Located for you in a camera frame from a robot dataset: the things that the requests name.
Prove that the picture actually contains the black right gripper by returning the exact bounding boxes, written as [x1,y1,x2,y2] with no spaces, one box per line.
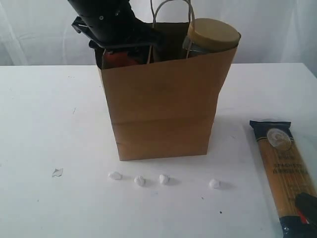
[295,193,317,221]

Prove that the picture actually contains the brown kraft pouch orange label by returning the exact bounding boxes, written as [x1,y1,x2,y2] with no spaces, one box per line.
[101,50,139,69]

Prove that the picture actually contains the small torn paper scrap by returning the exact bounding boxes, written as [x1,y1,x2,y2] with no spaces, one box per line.
[52,168,63,178]

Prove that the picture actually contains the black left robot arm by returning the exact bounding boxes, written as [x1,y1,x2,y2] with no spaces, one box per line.
[69,0,164,52]

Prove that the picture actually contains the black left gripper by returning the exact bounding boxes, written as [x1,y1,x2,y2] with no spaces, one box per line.
[72,12,163,52]

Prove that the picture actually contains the brown paper shopping bag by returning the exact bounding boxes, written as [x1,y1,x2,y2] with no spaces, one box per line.
[95,7,237,161]

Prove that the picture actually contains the nut jar gold lid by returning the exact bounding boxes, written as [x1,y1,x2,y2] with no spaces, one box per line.
[182,18,241,55]

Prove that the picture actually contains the spaghetti packet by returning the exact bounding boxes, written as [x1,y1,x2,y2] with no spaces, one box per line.
[250,120,316,224]

